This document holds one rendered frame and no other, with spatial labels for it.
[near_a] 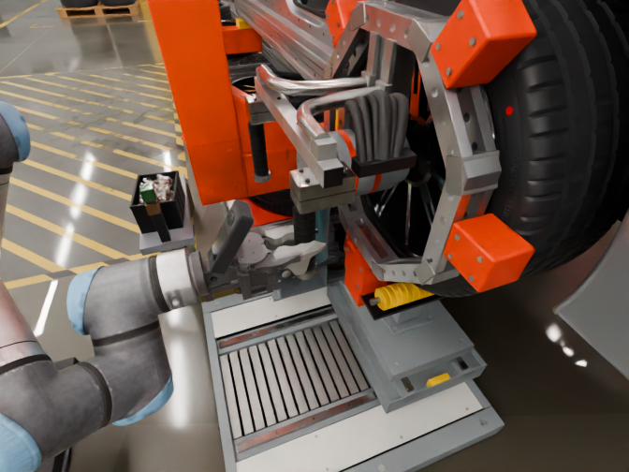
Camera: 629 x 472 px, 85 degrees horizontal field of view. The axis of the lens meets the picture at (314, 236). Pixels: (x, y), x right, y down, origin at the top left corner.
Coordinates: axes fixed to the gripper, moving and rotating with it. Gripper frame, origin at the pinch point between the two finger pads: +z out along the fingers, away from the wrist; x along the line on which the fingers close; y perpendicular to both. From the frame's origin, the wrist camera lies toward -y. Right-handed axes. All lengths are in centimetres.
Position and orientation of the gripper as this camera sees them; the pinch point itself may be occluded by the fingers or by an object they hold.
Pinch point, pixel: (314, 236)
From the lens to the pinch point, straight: 58.0
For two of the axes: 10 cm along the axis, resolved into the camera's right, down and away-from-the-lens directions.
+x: 3.4, 6.2, -7.0
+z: 9.4, -2.3, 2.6
